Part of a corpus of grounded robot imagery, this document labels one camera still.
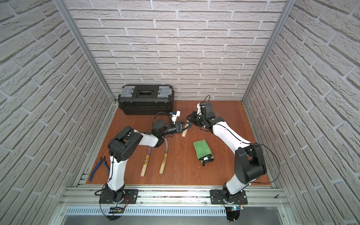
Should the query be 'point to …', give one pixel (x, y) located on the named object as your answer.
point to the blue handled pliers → (102, 160)
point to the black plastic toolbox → (146, 100)
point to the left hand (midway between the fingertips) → (194, 126)
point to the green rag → (202, 148)
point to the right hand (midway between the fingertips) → (188, 117)
